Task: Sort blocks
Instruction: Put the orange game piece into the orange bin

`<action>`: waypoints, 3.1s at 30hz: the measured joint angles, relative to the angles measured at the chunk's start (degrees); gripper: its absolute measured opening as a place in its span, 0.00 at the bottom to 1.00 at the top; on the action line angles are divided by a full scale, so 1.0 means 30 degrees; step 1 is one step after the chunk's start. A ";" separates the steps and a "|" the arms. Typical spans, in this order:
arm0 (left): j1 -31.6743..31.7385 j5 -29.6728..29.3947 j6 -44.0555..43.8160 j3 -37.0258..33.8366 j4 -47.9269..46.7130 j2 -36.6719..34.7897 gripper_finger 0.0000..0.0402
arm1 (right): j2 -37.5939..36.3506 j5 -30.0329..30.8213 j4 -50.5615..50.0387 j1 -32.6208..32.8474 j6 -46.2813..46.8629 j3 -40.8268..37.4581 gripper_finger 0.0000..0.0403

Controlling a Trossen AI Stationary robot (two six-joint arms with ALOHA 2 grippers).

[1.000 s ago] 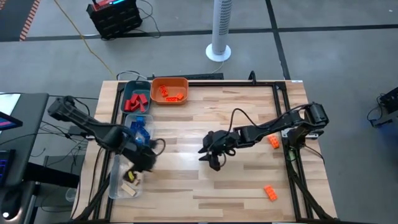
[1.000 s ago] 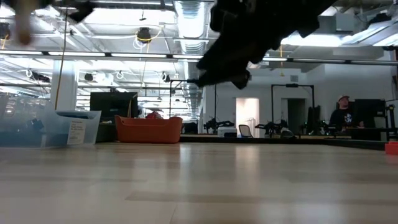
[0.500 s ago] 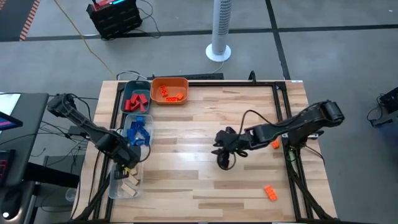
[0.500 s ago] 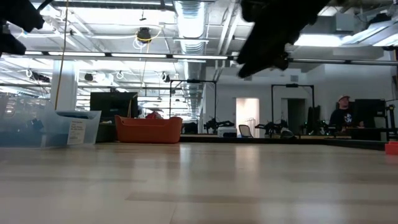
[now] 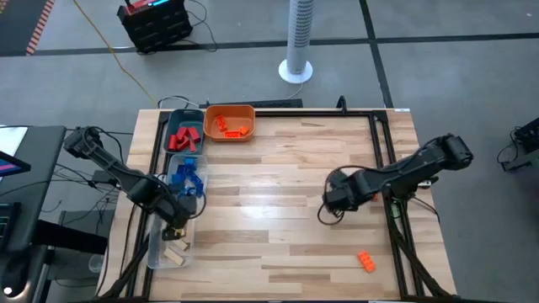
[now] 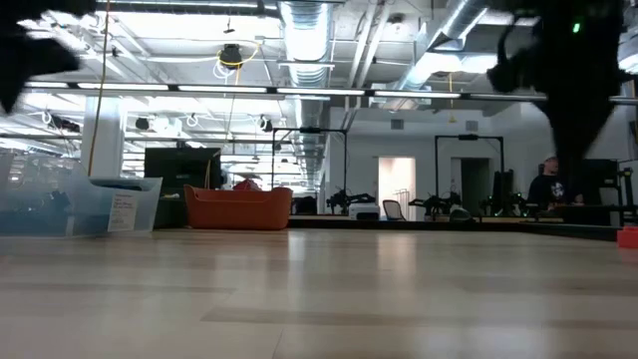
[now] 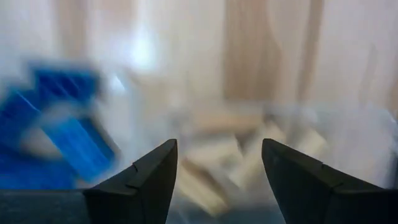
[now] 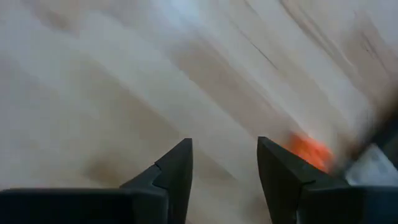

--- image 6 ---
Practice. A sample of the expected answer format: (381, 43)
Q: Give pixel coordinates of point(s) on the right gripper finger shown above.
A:
(565, 149)
(593, 132)

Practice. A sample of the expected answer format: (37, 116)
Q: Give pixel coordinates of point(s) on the orange-red toy brick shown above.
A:
(628, 238)

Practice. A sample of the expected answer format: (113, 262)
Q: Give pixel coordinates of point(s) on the black background robot arm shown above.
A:
(349, 200)
(436, 203)
(503, 204)

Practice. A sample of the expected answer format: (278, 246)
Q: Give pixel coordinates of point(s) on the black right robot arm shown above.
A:
(583, 12)

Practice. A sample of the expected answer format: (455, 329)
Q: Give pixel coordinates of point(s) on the person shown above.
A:
(545, 189)

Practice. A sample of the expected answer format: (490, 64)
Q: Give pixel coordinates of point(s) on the black cabinets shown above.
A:
(598, 184)

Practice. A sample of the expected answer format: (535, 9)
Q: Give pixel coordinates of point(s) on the black equipment stand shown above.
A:
(627, 194)

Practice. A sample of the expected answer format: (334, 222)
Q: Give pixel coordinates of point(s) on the white column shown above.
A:
(104, 139)

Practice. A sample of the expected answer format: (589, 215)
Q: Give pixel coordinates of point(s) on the grey dome object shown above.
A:
(461, 214)

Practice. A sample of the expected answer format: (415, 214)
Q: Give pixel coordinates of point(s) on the clear plastic bin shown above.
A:
(90, 209)

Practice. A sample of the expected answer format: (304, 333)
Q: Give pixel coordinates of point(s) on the white paper label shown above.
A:
(122, 213)

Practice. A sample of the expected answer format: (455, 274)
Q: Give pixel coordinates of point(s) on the office chair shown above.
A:
(393, 208)

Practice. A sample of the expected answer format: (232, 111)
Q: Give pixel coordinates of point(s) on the black monitor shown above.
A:
(179, 167)

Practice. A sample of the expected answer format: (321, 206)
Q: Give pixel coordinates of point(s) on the white box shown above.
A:
(364, 210)

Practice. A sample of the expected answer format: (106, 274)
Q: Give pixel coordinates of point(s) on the red rounded object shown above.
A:
(247, 185)

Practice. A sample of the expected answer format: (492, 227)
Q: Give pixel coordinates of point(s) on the orange plastic tub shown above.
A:
(239, 207)

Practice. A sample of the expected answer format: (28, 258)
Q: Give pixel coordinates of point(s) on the black rig frame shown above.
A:
(344, 164)
(436, 164)

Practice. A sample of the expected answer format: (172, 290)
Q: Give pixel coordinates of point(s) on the long ceiling light rail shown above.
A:
(319, 91)

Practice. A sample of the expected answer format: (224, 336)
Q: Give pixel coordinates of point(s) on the silver ventilation duct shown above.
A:
(306, 40)

